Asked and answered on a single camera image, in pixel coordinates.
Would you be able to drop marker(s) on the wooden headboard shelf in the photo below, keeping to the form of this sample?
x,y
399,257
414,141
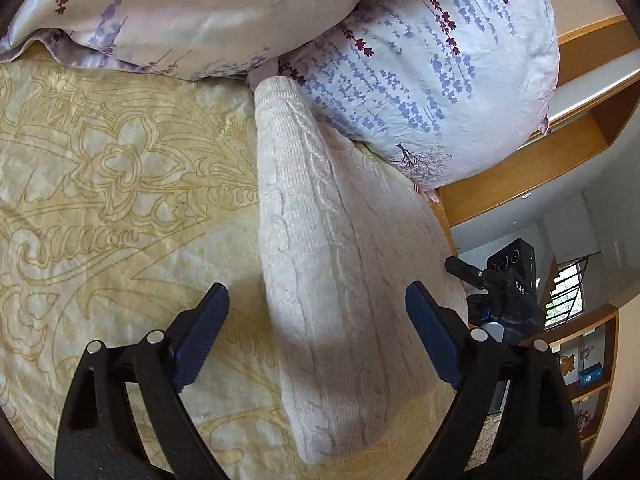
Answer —
x,y
525,175

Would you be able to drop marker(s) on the yellow patterned bed sheet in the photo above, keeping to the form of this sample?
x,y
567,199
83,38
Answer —
x,y
125,210

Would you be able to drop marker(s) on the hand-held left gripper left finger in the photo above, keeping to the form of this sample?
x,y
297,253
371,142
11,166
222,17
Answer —
x,y
200,340

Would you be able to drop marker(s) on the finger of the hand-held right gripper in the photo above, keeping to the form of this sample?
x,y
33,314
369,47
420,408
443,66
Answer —
x,y
462,270

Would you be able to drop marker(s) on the blue box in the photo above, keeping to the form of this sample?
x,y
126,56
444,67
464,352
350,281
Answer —
x,y
592,376

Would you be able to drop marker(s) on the white lavender print pillow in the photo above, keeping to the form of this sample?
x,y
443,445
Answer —
x,y
425,60

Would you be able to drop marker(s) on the pinkish floral print pillow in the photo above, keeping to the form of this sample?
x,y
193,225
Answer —
x,y
200,10

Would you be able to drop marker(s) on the wooden shelf unit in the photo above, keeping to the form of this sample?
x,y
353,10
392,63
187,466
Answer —
x,y
597,400

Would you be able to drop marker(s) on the window with railing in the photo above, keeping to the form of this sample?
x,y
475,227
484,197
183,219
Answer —
x,y
565,290

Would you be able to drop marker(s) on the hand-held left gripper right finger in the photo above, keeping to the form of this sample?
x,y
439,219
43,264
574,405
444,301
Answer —
x,y
435,335

